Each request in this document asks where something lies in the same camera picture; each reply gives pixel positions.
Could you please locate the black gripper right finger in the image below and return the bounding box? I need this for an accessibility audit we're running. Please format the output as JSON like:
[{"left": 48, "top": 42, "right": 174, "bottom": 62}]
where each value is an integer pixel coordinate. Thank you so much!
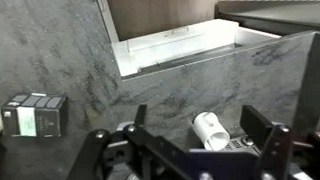
[{"left": 239, "top": 104, "right": 320, "bottom": 180}]

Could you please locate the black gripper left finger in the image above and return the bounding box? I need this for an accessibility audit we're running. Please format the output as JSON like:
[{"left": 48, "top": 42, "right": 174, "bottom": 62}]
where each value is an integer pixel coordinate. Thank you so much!
[{"left": 68, "top": 104, "right": 191, "bottom": 180}]

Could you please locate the white ceramic mug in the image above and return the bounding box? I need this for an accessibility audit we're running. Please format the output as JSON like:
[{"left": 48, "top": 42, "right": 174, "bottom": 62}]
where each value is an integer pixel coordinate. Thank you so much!
[{"left": 192, "top": 111, "right": 231, "bottom": 152}]

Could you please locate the black silver toaster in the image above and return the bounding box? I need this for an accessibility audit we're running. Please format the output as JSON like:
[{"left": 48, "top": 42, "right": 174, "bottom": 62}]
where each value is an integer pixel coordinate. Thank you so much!
[{"left": 226, "top": 134, "right": 265, "bottom": 158}]

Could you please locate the black cardboard box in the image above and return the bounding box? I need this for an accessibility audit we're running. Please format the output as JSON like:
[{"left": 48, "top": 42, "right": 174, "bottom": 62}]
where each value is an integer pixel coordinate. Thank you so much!
[{"left": 0, "top": 92, "right": 70, "bottom": 138}]

